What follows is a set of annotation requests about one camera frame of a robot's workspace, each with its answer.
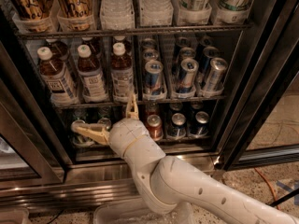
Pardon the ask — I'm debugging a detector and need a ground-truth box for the gold top-shelf can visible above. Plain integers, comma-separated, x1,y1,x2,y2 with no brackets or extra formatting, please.
10,0,54,33
57,0,95,32

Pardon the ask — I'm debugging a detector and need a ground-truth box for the right green-white tall can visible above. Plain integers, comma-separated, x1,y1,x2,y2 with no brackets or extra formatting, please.
214,0,252,24

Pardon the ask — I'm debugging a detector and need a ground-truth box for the front middle energy drink can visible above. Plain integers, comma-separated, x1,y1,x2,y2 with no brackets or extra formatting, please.
176,58,198,93

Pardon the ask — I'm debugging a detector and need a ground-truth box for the orange cable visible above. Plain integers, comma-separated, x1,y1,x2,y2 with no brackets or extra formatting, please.
253,167,279,210

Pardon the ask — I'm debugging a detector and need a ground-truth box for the tea bottle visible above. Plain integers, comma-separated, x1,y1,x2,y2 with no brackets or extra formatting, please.
37,47,78,105
77,45,108,103
111,42,135,102

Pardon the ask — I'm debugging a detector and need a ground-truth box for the right dark blue soda can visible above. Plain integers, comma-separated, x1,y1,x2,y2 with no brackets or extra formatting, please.
190,111,209,136

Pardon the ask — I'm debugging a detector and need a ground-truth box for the fridge glass door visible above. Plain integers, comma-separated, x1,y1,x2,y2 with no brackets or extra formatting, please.
217,0,299,171
0,44,64,190

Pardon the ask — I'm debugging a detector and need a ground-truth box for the energy drink can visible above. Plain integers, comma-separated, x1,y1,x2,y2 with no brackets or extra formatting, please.
145,60,164,95
202,58,228,91
176,58,198,93

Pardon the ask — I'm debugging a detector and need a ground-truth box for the front right energy drink can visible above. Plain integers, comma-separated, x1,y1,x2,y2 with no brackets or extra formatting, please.
202,58,228,91

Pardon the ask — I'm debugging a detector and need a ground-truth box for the right fridge glass door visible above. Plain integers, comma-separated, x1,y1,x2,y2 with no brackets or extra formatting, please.
217,0,299,171

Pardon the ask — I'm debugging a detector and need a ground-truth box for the stainless steel fridge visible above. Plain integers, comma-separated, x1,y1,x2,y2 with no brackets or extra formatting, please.
0,0,299,213

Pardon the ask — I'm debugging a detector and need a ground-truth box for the right clear water bottle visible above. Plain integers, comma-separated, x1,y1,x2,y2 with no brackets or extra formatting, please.
139,0,173,26

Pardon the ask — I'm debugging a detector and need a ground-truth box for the left green-white tall can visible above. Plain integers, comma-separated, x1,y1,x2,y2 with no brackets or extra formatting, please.
172,0,212,26

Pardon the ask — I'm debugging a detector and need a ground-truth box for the left clear water bottle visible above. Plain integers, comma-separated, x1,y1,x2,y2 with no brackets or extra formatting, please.
100,0,135,30

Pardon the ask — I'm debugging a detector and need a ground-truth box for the left green soda can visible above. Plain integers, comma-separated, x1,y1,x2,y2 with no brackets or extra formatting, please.
72,133,94,147

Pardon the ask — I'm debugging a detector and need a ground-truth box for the left gold top-shelf can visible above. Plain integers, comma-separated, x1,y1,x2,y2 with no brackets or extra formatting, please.
10,0,54,33

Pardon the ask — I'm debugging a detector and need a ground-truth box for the green-white tall can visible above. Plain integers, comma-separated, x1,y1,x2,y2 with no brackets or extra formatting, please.
172,0,212,26
214,0,252,24

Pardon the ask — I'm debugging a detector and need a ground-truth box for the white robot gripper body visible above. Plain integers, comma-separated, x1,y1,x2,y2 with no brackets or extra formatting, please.
108,118,150,158

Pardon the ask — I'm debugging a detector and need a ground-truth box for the front left energy drink can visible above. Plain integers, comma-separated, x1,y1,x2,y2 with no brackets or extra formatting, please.
145,60,164,95

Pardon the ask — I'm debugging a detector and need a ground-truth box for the green soda can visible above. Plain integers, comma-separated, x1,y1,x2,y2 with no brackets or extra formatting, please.
72,133,94,147
98,118,112,131

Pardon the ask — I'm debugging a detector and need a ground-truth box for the left fridge glass door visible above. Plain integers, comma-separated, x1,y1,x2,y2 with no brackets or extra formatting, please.
0,44,64,190

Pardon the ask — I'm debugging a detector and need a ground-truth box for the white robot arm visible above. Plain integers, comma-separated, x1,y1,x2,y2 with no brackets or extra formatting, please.
71,95,299,224

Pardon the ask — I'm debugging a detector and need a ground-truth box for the dark blue soda can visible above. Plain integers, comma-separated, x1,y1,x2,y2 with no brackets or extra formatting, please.
190,111,209,136
167,113,186,138

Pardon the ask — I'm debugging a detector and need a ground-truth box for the left dark blue soda can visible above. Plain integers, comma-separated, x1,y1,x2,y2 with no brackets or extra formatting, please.
167,113,186,138

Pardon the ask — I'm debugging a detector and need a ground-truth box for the clear plastic bin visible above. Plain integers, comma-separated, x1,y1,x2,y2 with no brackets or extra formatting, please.
93,198,196,224

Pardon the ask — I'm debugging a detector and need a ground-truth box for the black tripod leg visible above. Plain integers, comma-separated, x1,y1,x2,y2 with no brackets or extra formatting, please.
269,188,299,207

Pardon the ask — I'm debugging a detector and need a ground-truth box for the right red soda can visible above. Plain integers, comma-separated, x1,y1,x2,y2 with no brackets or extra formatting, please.
146,115,163,141

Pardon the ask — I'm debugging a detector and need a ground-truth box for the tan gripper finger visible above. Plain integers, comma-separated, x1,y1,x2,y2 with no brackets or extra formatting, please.
71,122,109,146
125,93,139,119

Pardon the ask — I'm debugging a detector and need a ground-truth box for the clear water bottle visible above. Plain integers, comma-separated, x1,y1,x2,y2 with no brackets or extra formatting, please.
100,0,135,30
139,0,173,26

